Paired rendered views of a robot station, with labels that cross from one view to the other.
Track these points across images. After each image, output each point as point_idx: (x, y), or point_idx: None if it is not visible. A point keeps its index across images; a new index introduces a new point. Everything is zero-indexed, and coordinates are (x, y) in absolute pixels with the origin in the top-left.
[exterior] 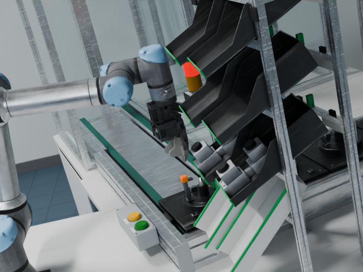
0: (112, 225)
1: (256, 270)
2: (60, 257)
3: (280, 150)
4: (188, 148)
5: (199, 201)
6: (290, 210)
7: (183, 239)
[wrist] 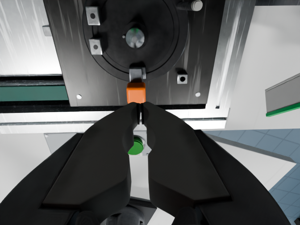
0: (32, 135)
1: (283, 22)
2: None
3: None
4: (200, 129)
5: (158, 56)
6: None
7: (219, 112)
